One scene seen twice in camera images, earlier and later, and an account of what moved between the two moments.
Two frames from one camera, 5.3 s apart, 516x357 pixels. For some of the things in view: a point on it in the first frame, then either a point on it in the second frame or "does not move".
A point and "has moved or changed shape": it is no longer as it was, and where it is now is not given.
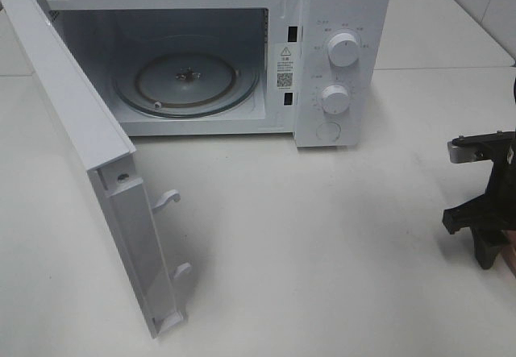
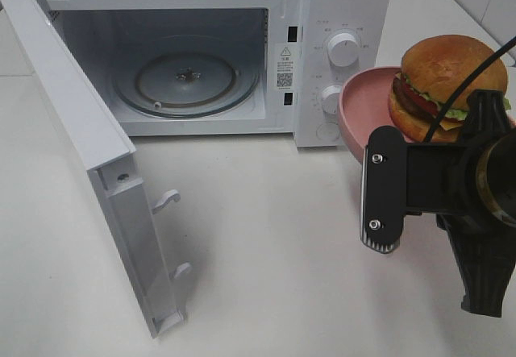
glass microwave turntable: [186, 85] does not move
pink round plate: [509, 251] has moved or changed shape
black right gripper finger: [489, 243] → [485, 119]
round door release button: [328, 132] does not move
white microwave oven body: [233, 53] does not move
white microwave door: [106, 153] does not move
